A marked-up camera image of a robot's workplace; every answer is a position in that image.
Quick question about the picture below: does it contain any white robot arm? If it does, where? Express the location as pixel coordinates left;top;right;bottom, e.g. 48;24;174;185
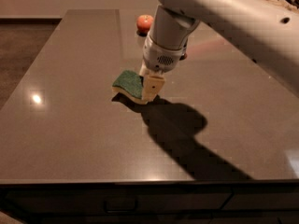
140;0;299;100

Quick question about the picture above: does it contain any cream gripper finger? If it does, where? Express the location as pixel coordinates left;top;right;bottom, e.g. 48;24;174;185
139;63;150;77
142;75;165;102

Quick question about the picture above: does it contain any green and yellow sponge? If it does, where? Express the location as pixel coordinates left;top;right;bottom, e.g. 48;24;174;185
112;70;148;105

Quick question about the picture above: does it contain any red apple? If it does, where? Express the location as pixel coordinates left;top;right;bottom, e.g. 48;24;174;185
136;14;153;34

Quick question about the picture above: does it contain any dark cabinet drawer with handle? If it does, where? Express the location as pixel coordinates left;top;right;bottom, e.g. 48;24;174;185
6;186;231;216

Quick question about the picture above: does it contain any blue soda can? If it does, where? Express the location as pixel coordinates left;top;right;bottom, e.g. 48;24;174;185
179;40;188;61

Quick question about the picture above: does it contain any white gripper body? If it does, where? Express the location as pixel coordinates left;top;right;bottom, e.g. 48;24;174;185
143;32;187;73

